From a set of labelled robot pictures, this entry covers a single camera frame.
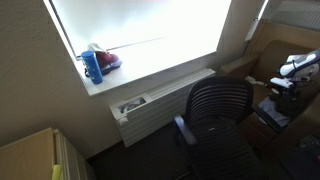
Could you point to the dark garment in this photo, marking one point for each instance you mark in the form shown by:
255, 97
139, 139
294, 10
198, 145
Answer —
295, 111

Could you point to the grey window blinds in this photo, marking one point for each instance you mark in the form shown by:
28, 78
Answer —
296, 13

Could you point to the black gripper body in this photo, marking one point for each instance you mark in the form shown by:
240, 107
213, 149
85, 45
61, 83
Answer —
287, 95

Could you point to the black office chair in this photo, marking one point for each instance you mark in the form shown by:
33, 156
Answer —
216, 100

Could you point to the dark blue bag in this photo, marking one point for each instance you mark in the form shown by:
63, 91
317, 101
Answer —
310, 148

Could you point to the blue water bottle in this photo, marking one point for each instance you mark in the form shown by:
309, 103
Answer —
92, 68

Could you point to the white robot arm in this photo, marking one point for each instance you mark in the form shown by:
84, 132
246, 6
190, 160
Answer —
300, 66

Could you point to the light wooden cabinet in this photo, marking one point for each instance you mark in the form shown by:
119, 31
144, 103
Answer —
26, 156

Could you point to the yellow sticky note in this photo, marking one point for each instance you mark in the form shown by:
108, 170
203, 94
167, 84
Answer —
56, 172

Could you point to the blue shirt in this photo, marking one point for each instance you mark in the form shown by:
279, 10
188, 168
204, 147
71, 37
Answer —
270, 112

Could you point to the white wall heater unit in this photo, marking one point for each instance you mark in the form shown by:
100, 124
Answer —
156, 107

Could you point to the white crumpled paper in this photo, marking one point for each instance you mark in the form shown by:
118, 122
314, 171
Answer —
255, 80

